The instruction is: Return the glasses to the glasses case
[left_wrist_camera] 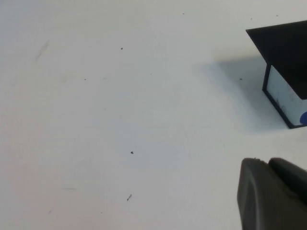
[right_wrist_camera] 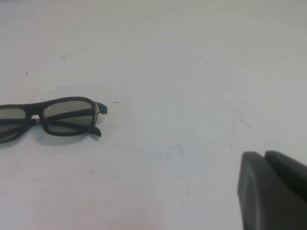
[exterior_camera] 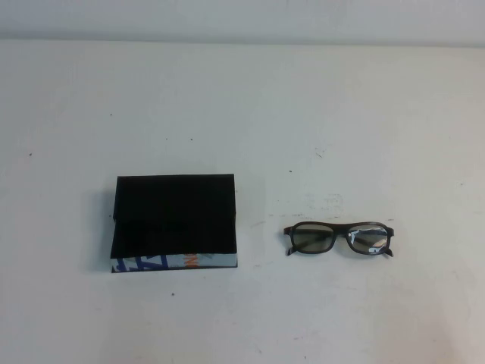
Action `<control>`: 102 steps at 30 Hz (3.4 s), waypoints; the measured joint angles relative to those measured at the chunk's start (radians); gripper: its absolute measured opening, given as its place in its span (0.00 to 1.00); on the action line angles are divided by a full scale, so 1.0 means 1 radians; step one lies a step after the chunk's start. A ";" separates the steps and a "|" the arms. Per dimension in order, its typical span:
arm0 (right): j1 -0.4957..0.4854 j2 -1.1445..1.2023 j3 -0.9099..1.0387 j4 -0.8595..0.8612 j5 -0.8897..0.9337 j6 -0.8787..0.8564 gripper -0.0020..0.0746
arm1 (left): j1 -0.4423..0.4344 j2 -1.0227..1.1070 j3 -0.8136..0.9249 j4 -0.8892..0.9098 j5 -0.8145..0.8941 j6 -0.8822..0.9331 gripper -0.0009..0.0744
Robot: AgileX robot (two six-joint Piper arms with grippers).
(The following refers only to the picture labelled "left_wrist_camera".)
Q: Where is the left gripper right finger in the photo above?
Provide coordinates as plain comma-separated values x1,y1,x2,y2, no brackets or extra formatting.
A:
268,157,307,204

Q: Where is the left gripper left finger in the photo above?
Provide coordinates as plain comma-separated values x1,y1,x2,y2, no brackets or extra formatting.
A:
236,157,307,230

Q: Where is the black glasses case printed side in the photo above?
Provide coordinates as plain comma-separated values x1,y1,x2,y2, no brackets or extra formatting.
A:
246,20,307,129

